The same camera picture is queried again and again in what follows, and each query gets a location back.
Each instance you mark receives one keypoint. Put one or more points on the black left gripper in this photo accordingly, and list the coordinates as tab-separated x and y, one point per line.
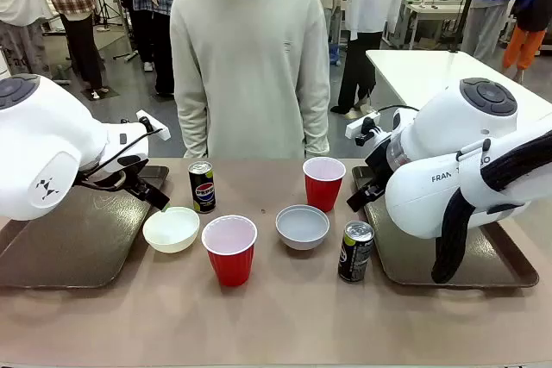
133	167

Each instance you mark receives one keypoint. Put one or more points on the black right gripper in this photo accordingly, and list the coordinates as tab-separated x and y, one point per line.
381	161

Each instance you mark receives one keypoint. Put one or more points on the red plastic party cup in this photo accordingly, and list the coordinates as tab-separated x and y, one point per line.
323	195
230	264

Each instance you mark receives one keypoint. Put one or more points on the white plastic bowl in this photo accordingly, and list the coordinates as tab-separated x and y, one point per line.
172	234

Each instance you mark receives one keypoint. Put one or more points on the black Pepsi can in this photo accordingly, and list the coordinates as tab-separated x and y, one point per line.
202	191

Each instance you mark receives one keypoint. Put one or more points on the grey plastic bowl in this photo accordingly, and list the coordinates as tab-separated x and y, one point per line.
302	230

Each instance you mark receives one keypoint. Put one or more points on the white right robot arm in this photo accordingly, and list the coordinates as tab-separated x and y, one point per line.
431	126

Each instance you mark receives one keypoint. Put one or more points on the person's left forearm beige sleeve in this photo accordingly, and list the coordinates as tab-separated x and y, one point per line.
317	135

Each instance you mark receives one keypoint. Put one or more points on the person's right forearm beige sleeve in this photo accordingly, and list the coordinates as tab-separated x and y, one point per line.
192	135

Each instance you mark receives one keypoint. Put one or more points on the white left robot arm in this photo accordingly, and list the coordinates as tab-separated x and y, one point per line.
43	144

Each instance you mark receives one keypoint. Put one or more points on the black can with green rim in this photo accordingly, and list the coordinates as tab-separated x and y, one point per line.
355	256

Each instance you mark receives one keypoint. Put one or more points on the dark brown plastic tray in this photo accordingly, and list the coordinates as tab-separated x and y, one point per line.
409	264
86	247

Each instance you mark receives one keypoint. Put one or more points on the white side table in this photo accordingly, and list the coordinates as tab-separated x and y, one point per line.
409	70

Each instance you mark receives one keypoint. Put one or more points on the black light stand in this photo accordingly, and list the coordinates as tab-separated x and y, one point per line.
125	56

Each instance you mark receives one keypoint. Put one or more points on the person in beige sweatshirt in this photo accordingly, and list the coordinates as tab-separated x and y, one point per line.
250	62

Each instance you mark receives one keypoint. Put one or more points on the white background workbench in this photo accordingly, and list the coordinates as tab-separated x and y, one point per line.
431	10

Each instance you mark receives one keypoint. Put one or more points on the black tripod pole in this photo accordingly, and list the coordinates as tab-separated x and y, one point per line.
463	14

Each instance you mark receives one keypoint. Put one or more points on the bystander in orange trousers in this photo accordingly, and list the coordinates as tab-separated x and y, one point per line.
519	47

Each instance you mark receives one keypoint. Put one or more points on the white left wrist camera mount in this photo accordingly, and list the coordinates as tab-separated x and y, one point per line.
159	132

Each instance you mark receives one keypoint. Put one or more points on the black floor base plate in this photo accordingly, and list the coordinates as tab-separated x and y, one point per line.
101	93

